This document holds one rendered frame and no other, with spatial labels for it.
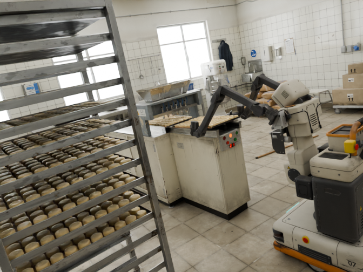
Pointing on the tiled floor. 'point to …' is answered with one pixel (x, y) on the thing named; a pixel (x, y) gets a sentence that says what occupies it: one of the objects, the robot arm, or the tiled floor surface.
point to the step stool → (319, 95)
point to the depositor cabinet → (173, 188)
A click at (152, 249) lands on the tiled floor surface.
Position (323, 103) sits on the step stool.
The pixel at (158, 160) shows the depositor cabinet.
